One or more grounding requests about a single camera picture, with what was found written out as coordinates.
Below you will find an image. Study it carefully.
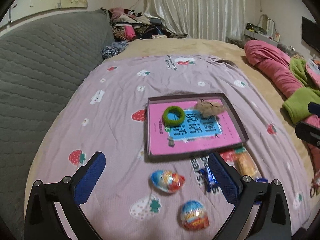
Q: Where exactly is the yellow cracker pack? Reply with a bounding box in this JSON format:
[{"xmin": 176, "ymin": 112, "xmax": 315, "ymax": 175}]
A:
[{"xmin": 234, "ymin": 146, "xmax": 259, "ymax": 179}]

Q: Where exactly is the small blue Oreo pack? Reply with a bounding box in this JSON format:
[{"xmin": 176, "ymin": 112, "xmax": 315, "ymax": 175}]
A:
[{"xmin": 200, "ymin": 167, "xmax": 219, "ymax": 193}]

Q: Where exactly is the beige lace scrunchie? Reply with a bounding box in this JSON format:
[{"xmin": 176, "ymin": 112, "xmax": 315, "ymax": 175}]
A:
[{"xmin": 194, "ymin": 99, "xmax": 226, "ymax": 118}]

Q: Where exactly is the blue red chocolate egg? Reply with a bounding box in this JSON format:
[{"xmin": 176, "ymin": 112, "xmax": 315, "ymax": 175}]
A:
[{"xmin": 150, "ymin": 170, "xmax": 185, "ymax": 193}]

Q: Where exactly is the green fleece garment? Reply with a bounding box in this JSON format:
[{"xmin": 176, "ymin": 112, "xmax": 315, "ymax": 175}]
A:
[{"xmin": 283, "ymin": 57, "xmax": 319, "ymax": 125}]

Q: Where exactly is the pink folded quilt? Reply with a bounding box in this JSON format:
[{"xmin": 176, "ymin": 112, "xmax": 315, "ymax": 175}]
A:
[{"xmin": 243, "ymin": 39, "xmax": 320, "ymax": 181}]

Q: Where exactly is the cluttered side desk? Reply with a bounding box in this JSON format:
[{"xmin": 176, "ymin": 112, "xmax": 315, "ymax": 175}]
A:
[{"xmin": 244, "ymin": 14, "xmax": 280, "ymax": 47}]

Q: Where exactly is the pink strawberry print blanket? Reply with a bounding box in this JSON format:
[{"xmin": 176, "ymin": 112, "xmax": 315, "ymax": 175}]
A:
[{"xmin": 27, "ymin": 55, "xmax": 311, "ymax": 239}]

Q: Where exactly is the shallow brown box tray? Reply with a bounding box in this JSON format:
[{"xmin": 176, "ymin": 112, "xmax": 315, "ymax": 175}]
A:
[{"xmin": 145, "ymin": 93, "xmax": 250, "ymax": 163}]

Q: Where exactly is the white striped curtain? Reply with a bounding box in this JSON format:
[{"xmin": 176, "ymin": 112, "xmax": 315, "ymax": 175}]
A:
[{"xmin": 145, "ymin": 0, "xmax": 246, "ymax": 41}]

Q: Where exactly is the grey quilted headboard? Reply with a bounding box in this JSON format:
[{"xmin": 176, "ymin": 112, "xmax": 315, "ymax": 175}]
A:
[{"xmin": 1, "ymin": 9, "xmax": 114, "ymax": 238}]

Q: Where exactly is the dark floral cloth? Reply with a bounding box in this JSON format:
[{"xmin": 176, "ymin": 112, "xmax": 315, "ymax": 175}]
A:
[{"xmin": 101, "ymin": 41, "xmax": 129, "ymax": 60}]

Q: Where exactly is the pile of clothes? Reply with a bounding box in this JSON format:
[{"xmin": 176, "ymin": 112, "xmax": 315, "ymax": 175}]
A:
[{"xmin": 108, "ymin": 7, "xmax": 188, "ymax": 41}]

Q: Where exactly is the black wall television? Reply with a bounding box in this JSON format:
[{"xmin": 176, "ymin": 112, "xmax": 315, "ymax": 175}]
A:
[{"xmin": 302, "ymin": 17, "xmax": 320, "ymax": 53}]

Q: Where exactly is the green fuzzy hair tie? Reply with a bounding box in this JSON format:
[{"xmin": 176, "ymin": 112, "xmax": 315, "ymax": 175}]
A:
[{"xmin": 162, "ymin": 106, "xmax": 186, "ymax": 127}]

